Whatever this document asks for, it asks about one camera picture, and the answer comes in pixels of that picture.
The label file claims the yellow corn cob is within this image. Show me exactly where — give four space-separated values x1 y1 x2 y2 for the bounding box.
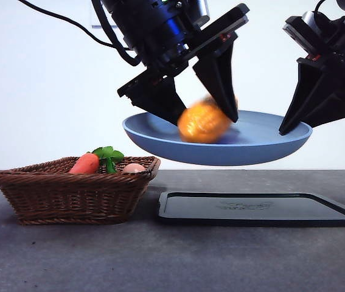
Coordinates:
176 96 239 145

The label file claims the blue round plate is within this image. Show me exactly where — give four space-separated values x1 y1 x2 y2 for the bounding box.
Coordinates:
122 109 313 167

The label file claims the brown wicker basket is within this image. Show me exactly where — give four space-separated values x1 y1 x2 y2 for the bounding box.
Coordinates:
0 156 162 226

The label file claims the pale pink egg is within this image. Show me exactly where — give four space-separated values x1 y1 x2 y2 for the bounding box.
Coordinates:
120 162 147 175

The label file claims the orange carrot with green leaves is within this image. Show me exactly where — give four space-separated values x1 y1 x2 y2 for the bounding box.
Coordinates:
68 145 125 175

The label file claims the dark green rectangular tray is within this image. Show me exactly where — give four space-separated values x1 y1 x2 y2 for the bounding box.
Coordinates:
156 191 345 228

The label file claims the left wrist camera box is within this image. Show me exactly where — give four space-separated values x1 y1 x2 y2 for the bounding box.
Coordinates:
187 0 211 24

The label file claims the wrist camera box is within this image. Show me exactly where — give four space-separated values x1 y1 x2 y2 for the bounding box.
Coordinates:
187 0 211 24
282 10 326 58

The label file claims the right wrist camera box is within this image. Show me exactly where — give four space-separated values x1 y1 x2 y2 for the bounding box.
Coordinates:
282 10 326 58

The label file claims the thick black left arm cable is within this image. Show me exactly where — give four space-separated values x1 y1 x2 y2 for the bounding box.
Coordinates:
91 0 143 67

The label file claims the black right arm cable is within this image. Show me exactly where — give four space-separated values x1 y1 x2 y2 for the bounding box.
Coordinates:
313 0 329 16

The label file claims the white wall socket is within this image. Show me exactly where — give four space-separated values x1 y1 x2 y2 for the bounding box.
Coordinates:
90 0 118 29

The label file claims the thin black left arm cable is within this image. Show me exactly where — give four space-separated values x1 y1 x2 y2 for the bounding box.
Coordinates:
18 0 133 51

